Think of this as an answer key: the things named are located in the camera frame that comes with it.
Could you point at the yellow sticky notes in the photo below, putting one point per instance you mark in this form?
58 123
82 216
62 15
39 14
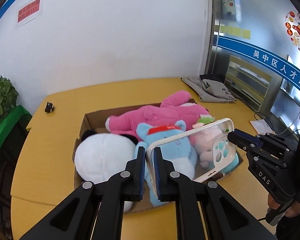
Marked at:
233 31

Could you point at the blue plush cat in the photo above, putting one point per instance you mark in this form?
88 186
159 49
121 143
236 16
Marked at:
179 152

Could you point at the pink plush bear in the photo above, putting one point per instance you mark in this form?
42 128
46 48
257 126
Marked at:
173 108

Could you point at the small black figurine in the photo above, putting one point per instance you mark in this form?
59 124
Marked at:
49 107

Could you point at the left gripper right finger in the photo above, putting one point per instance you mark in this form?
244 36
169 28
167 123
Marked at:
204 211

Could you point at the grey folded cloth bag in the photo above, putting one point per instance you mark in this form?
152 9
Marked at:
209 90

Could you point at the cartoon sheep poster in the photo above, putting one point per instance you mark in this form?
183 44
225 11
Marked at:
231 10

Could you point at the white clear phone case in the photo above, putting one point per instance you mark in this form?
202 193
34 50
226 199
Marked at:
224 152

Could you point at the green cloth shelf cover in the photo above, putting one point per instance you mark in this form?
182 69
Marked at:
17 115

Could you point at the green potted plant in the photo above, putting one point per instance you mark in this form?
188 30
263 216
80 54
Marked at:
8 97

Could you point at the blue banner on glass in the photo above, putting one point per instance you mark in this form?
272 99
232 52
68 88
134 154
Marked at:
262 56

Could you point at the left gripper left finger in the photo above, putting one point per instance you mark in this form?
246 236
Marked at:
94 211

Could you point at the white paper envelope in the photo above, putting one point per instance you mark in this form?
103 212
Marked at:
261 127

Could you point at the red wall notice sign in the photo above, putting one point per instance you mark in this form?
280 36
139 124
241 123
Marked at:
28 12

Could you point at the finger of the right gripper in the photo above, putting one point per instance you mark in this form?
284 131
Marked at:
273 158
268 142

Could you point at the white panda plush toy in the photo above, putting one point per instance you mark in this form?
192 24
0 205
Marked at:
101 155

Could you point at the red festive window sticker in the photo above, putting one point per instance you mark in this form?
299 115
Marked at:
292 24

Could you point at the pink teal piglet plush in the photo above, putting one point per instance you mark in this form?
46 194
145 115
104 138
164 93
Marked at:
203 144

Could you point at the brown cardboard box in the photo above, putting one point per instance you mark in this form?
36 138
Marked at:
96 121

